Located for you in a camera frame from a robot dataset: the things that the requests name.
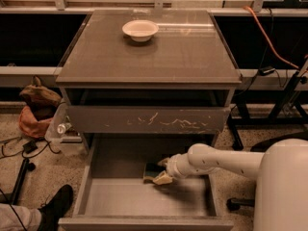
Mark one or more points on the green and yellow sponge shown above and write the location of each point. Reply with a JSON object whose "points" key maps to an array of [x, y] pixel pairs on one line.
{"points": [[151, 171]]}

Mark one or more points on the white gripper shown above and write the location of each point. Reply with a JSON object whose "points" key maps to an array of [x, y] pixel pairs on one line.
{"points": [[173, 166]]}

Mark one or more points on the grey drawer cabinet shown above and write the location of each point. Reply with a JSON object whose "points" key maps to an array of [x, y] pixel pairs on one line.
{"points": [[185, 64]]}

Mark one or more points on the open grey middle drawer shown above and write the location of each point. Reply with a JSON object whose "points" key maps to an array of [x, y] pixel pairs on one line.
{"points": [[114, 197]]}

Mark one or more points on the black table stand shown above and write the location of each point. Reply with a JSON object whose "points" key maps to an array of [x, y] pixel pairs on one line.
{"points": [[287, 99]]}

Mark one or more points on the clear plastic bin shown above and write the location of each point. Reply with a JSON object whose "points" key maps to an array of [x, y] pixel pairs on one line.
{"points": [[62, 135]]}

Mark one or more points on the white bowl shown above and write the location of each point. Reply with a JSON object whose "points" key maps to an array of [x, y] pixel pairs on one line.
{"points": [[140, 30]]}

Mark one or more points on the black power adapter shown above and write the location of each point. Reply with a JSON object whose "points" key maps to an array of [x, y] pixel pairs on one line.
{"points": [[29, 147]]}

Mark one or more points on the black shoe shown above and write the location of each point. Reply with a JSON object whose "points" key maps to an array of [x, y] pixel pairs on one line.
{"points": [[55, 209]]}

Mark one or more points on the black tripod leg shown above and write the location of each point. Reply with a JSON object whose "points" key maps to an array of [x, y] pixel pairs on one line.
{"points": [[25, 167]]}

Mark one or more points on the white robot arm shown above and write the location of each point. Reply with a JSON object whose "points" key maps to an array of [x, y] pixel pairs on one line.
{"points": [[281, 175]]}

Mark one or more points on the black office chair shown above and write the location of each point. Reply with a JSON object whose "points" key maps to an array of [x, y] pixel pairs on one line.
{"points": [[234, 204]]}

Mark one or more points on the brown and orange cloth bags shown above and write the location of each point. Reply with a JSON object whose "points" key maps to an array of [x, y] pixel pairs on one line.
{"points": [[41, 105]]}

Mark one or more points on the black power brick on rail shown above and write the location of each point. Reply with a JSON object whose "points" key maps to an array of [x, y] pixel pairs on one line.
{"points": [[264, 71]]}

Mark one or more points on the scratched grey top drawer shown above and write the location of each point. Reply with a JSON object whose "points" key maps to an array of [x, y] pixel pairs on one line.
{"points": [[147, 120]]}

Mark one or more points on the white trouser leg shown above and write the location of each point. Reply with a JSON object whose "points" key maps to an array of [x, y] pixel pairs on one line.
{"points": [[19, 218]]}

